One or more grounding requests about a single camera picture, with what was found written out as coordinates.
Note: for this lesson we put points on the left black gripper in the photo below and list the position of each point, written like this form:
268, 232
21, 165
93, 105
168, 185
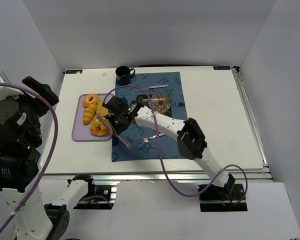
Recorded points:
42, 88

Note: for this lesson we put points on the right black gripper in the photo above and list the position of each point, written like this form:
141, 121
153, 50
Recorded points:
112, 122

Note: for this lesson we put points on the twisted ring bread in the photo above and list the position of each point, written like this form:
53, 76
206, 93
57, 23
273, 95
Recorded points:
98, 128

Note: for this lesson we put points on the metal tongs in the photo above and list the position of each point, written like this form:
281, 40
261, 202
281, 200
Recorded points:
114, 133

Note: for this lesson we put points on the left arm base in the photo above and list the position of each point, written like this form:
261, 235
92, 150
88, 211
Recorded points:
82, 193

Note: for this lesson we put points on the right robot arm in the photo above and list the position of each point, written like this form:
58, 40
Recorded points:
191, 141

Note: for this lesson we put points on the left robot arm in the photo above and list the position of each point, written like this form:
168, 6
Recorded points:
20, 137

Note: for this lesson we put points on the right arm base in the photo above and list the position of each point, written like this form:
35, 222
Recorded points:
230, 198

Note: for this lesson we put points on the brown bread slice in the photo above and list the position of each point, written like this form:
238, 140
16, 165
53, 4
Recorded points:
100, 109

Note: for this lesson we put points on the striped bread roll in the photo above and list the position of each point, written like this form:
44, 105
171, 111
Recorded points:
88, 114

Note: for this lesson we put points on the blue letter placemat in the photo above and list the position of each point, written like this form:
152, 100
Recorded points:
149, 150

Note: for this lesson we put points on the dark green mug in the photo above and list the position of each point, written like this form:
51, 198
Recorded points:
124, 74

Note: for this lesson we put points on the black floral square plate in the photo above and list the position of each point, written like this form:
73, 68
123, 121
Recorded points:
161, 103

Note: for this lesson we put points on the lavender plastic tray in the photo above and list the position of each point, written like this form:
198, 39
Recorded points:
81, 132

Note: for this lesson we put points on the sugared ring donut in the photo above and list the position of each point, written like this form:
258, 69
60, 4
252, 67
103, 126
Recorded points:
89, 99

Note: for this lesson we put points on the pink handled fork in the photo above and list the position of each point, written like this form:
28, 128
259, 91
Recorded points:
147, 139

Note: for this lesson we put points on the pink handled knife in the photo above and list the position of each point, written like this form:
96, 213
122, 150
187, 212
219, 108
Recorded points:
150, 87

